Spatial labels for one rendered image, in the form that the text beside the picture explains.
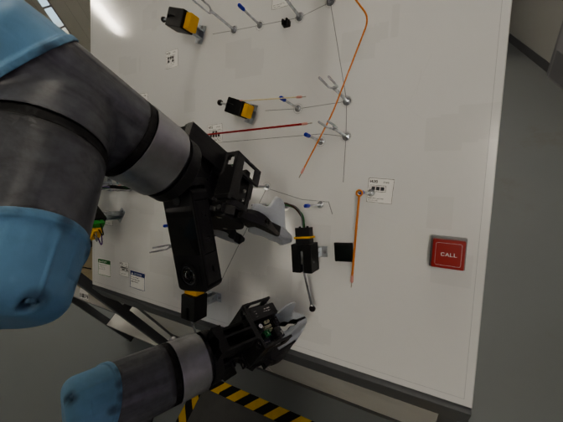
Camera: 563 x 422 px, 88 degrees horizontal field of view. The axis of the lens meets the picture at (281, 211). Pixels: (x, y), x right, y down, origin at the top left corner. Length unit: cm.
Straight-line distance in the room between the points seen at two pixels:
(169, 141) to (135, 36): 88
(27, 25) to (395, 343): 67
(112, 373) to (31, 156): 26
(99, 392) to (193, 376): 10
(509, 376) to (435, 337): 106
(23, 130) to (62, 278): 8
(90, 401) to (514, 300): 177
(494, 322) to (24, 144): 178
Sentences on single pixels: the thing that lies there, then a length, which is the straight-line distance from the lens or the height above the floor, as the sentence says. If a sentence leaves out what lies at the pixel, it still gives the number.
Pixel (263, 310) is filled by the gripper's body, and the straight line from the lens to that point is 47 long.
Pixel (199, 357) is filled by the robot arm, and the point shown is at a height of 122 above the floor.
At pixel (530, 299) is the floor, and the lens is 191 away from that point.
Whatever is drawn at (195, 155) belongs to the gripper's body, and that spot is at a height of 144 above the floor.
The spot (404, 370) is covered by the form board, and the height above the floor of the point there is 89.
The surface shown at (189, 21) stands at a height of 149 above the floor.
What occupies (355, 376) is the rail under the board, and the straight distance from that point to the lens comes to 73.
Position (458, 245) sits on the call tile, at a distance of 58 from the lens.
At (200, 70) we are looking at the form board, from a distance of 90.
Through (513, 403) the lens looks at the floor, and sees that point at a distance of 167.
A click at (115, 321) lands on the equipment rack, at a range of 212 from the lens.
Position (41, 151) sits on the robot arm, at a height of 152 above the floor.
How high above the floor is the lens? 156
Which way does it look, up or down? 40 degrees down
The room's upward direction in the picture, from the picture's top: 22 degrees counter-clockwise
